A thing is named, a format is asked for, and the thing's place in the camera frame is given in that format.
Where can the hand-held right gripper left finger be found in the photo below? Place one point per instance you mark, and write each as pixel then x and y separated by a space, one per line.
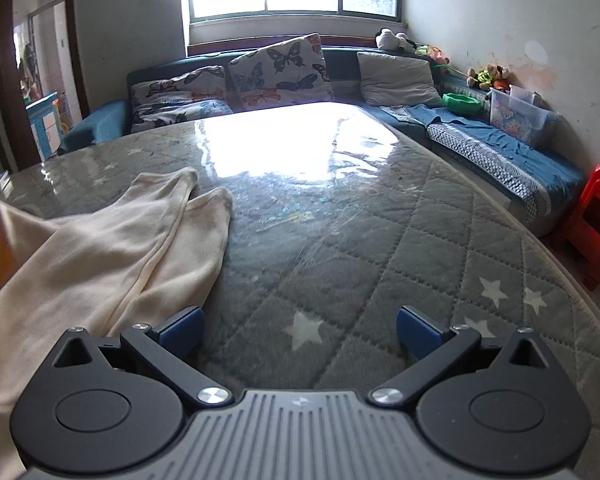
pixel 184 329

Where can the pile of plush toys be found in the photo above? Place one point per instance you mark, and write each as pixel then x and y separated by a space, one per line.
pixel 490 77

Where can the grey pillow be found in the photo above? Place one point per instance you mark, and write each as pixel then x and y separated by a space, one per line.
pixel 397 79

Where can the blue sofa sheet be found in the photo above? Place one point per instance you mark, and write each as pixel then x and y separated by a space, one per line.
pixel 530 160

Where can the brown wooden door frame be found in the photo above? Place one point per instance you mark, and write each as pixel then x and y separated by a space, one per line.
pixel 2 60

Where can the panda plush toy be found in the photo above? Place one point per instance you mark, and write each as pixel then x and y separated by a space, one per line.
pixel 391 40

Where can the red plastic stool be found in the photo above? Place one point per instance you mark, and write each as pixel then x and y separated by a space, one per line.
pixel 597 220

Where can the green and pink toy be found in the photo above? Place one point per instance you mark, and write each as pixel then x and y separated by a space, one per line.
pixel 432 55

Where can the cream knit garment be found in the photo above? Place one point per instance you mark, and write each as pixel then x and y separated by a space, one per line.
pixel 105 260

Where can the light blue small cabinet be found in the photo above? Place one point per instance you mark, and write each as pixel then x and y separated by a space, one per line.
pixel 44 125

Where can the green plastic bowl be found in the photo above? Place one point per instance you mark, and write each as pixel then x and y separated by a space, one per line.
pixel 461 101

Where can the large butterfly print pillow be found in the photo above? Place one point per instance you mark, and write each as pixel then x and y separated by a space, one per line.
pixel 280 72

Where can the clear plastic storage box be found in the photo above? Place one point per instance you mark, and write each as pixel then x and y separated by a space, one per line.
pixel 520 117

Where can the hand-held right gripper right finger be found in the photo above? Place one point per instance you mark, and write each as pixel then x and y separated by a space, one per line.
pixel 416 329

